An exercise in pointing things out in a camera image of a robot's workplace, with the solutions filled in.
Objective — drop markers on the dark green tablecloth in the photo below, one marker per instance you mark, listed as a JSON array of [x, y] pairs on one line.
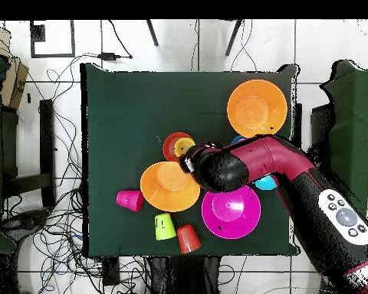
[[125, 107]]

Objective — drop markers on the orange cup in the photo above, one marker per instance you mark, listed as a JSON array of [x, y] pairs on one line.
[[188, 240]]

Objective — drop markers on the green cup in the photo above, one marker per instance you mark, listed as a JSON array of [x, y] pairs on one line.
[[165, 228]]

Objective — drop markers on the red cup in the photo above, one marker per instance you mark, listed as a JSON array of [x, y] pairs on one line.
[[129, 199]]

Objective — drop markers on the yellow cup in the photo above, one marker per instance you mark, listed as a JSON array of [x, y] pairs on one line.
[[183, 146]]

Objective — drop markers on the light blue bowl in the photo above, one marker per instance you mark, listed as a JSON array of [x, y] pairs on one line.
[[265, 183]]

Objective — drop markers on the dark blue bowl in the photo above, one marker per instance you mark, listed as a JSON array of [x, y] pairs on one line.
[[237, 140]]

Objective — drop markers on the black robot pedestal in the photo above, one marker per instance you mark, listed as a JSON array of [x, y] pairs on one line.
[[187, 275]]

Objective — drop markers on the large orange bowl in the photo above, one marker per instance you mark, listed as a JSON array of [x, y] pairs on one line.
[[257, 109], [165, 190]]

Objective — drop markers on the black bench frame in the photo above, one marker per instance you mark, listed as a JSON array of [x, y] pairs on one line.
[[47, 137]]

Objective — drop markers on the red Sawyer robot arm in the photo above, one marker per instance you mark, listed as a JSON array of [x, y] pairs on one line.
[[279, 159]]

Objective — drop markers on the black stand base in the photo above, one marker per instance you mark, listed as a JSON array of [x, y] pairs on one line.
[[30, 219]]

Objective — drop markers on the large pink bowl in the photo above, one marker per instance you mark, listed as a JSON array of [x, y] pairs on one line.
[[230, 217]]

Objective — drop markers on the small red bowl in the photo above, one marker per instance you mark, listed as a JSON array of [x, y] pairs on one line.
[[168, 147]]

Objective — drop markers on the black tripod leg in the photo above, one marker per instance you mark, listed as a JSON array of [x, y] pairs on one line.
[[234, 36], [152, 33]]

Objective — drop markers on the cardboard box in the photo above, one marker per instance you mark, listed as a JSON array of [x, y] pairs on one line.
[[15, 79]]

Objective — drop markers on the black power adapter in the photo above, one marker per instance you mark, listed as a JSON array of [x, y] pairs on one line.
[[109, 56]]

